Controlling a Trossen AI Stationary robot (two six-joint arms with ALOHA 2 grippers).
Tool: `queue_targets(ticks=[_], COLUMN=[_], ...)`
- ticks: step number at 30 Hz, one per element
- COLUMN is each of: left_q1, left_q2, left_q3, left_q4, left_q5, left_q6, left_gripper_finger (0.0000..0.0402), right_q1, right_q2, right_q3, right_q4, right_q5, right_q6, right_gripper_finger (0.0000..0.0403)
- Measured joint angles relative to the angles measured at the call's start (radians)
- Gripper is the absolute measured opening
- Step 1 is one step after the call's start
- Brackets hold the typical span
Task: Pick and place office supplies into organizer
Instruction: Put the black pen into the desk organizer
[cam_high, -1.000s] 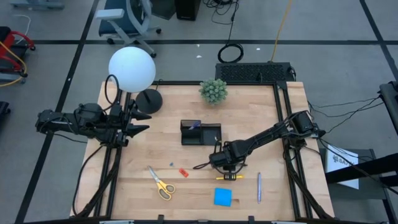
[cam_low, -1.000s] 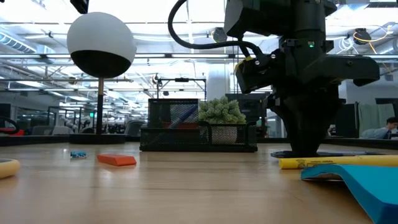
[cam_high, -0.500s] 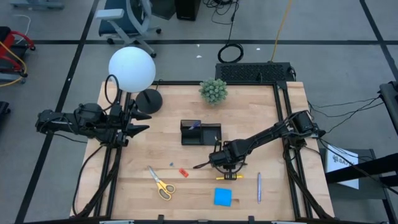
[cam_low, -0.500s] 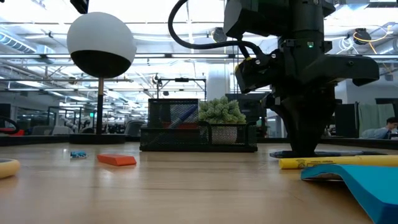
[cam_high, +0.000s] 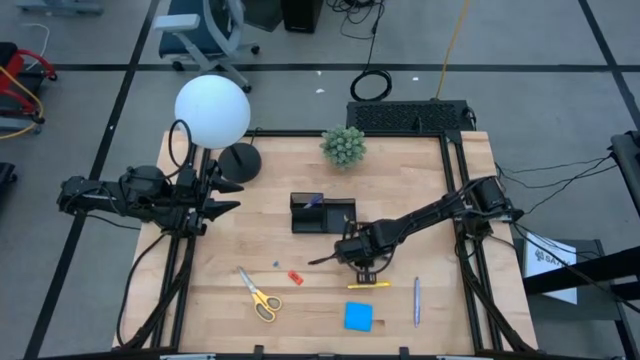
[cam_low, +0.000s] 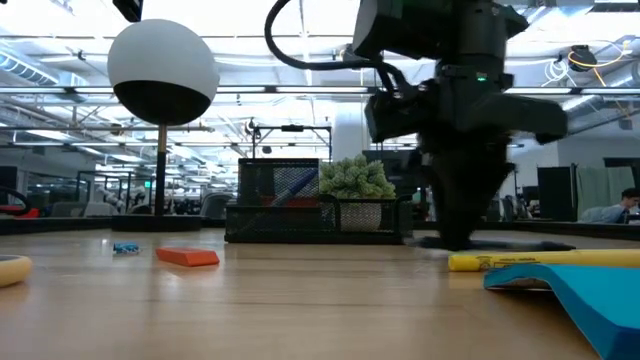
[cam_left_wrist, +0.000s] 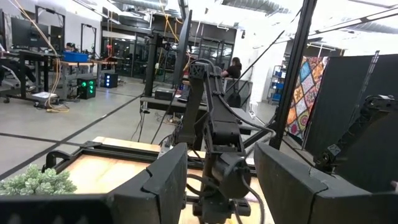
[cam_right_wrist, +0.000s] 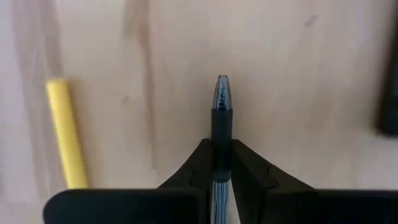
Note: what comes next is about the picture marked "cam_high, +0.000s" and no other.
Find white paper sign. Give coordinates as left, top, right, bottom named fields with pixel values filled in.
left=524, top=232, right=579, bottom=306

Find yellow-handled scissors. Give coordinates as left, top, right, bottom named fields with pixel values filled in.
left=236, top=265, right=284, bottom=324

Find white globe table lamp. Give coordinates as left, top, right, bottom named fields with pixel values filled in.
left=173, top=74, right=263, bottom=184

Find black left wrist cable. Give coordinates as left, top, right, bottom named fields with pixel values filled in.
left=167, top=118, right=194, bottom=176

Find black aluminium table frame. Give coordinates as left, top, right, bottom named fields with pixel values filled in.
left=112, top=128, right=539, bottom=360

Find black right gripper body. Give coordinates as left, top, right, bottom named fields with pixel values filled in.
left=333, top=222, right=381, bottom=285

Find black neighbouring rig bars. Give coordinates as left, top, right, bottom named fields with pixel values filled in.
left=522, top=244, right=640, bottom=302

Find grey side stand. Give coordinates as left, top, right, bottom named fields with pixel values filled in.
left=513, top=237, right=624, bottom=324

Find dark neighbouring desk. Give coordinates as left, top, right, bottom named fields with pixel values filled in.
left=608, top=130, right=640, bottom=219

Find yellow hanging cable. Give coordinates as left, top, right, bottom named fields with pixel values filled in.
left=433, top=0, right=472, bottom=101

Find grey floor base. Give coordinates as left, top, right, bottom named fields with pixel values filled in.
left=14, top=0, right=105, bottom=16

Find green artificial potted plant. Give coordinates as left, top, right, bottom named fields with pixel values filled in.
left=319, top=124, right=368, bottom=170

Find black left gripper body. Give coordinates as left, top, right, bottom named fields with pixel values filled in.
left=164, top=159, right=221, bottom=236

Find coiled black floor cable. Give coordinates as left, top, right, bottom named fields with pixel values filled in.
left=327, top=0, right=394, bottom=103

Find silver pen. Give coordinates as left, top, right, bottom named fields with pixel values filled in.
left=413, top=276, right=422, bottom=329

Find grey blue office chair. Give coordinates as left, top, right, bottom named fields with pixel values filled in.
left=152, top=0, right=261, bottom=94

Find blue sticky note pad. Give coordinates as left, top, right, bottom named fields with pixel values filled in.
left=343, top=301, right=375, bottom=333

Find black mesh desk organizer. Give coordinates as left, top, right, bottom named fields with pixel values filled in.
left=289, top=191, right=357, bottom=235

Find black tower box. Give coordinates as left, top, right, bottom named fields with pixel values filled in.
left=279, top=0, right=325, bottom=35

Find red utility cart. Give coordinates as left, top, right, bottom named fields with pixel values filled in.
left=0, top=42, right=59, bottom=141

